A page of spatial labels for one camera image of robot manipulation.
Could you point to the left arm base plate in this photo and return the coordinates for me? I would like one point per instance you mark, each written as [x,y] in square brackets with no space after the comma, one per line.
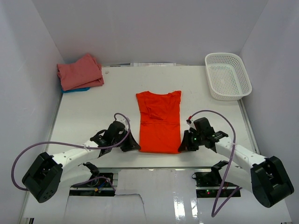
[99,187]

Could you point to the folded blue t shirt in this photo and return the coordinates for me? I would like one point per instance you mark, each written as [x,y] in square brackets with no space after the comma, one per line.
[76,90]

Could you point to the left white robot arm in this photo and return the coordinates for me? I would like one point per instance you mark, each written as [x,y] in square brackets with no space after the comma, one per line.
[74,167]

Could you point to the papers at back edge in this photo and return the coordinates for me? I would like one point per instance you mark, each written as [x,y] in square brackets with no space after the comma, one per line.
[142,65]

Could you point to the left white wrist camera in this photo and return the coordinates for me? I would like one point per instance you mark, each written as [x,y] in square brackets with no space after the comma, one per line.
[124,122]

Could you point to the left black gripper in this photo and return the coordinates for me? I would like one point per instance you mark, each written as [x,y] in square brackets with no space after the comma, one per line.
[132,143]

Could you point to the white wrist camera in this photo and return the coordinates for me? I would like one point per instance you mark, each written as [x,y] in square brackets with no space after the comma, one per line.
[191,124]
[124,122]

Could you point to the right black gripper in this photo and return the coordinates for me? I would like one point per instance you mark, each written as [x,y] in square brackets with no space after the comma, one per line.
[184,146]

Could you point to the orange t shirt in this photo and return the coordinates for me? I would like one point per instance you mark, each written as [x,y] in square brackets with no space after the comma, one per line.
[159,122]

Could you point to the folded pink t shirt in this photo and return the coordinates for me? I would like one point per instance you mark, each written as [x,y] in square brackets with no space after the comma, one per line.
[84,73]

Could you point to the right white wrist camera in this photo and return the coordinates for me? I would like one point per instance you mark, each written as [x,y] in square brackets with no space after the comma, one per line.
[191,124]

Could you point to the white plastic basket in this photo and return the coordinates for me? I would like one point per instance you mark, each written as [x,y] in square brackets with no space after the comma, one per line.
[227,76]

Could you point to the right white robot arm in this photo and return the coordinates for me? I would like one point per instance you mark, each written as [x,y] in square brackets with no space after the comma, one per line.
[266,178]

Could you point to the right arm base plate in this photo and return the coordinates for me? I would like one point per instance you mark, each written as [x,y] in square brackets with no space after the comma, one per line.
[208,182]

